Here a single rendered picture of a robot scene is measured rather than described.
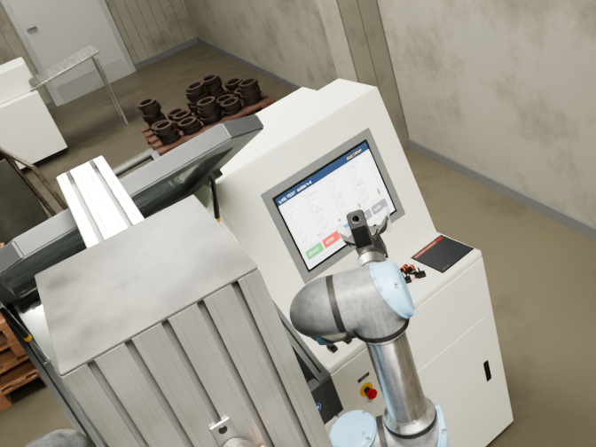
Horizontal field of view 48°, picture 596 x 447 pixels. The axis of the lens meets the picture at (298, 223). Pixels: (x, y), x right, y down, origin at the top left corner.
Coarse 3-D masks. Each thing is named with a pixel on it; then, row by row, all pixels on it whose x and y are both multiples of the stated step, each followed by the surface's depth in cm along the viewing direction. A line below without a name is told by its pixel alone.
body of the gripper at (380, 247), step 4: (372, 228) 178; (376, 228) 178; (372, 232) 177; (376, 232) 177; (372, 236) 176; (376, 236) 176; (380, 236) 182; (376, 240) 177; (380, 240) 177; (352, 244) 178; (376, 244) 177; (380, 244) 177; (384, 244) 182; (356, 248) 178; (368, 248) 171; (372, 248) 171; (376, 248) 171; (380, 248) 178; (384, 248) 178; (364, 252) 171; (380, 252) 171; (384, 252) 178
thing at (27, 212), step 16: (0, 160) 613; (0, 176) 542; (16, 176) 550; (0, 192) 546; (16, 192) 553; (32, 192) 561; (0, 208) 549; (16, 208) 557; (32, 208) 565; (0, 224) 553; (16, 224) 561; (32, 224) 569; (0, 240) 556
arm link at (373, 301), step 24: (384, 264) 129; (336, 288) 128; (360, 288) 127; (384, 288) 126; (336, 312) 127; (360, 312) 127; (384, 312) 127; (408, 312) 127; (360, 336) 133; (384, 336) 130; (384, 360) 136; (408, 360) 138; (384, 384) 141; (408, 384) 140; (408, 408) 143; (432, 408) 148; (384, 432) 150; (408, 432) 145; (432, 432) 147
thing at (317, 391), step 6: (312, 384) 211; (318, 384) 210; (312, 390) 209; (318, 390) 211; (318, 396) 212; (324, 396) 213; (324, 402) 214; (324, 408) 215; (330, 408) 216; (324, 414) 216; (330, 414) 217; (324, 420) 216
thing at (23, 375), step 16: (0, 320) 380; (0, 336) 392; (0, 352) 403; (16, 352) 391; (0, 368) 393; (16, 368) 408; (32, 368) 403; (0, 384) 395; (16, 384) 397; (0, 400) 397
